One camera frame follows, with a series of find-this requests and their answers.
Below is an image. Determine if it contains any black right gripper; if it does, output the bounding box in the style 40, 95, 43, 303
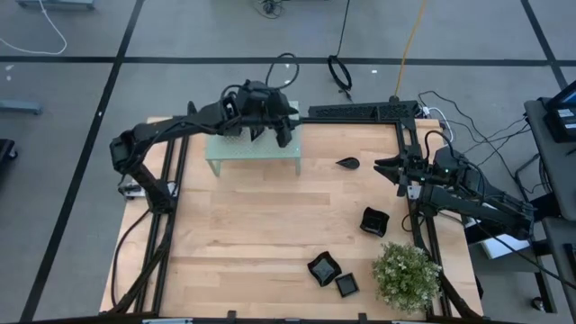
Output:
372, 142, 434, 198

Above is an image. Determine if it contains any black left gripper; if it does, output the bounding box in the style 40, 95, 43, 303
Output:
224, 79, 298, 149

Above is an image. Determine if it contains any black mini wavy plate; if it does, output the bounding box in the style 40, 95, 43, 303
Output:
307, 250, 343, 288
359, 206, 391, 239

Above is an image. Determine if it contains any black mini square plate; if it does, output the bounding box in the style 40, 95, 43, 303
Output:
334, 272, 361, 299

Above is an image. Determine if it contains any pale green perforated metal shelf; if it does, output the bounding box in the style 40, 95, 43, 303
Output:
204, 101, 302, 177

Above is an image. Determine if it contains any potted plant with white flowers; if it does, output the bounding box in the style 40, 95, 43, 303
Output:
371, 241, 444, 315

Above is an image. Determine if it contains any grey side desk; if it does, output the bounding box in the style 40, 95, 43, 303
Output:
524, 96, 576, 324

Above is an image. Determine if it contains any black laptop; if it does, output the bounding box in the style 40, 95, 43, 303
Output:
542, 79, 576, 144

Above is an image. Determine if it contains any grey metal desk foot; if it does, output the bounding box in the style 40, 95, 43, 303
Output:
0, 99, 44, 116
16, 0, 96, 10

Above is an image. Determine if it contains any black chair base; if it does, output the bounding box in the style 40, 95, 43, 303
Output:
0, 138, 19, 172

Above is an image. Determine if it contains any black perforated metal bracket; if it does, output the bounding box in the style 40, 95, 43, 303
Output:
308, 100, 420, 121

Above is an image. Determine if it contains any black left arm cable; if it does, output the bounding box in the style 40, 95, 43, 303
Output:
264, 52, 301, 91

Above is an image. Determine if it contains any yellow hanging cable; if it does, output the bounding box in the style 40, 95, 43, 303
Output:
394, 0, 428, 99

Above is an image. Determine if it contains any black floor cable bundle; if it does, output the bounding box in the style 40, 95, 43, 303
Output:
249, 0, 287, 20

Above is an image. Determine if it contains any black hanging coiled cable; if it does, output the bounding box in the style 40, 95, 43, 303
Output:
327, 0, 354, 103

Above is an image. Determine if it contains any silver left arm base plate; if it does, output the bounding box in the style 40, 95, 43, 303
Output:
117, 182, 179, 199

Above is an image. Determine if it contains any black table power cable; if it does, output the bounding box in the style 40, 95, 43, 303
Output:
110, 207, 152, 311

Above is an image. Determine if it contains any white floor cable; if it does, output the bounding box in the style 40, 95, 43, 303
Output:
0, 0, 68, 56

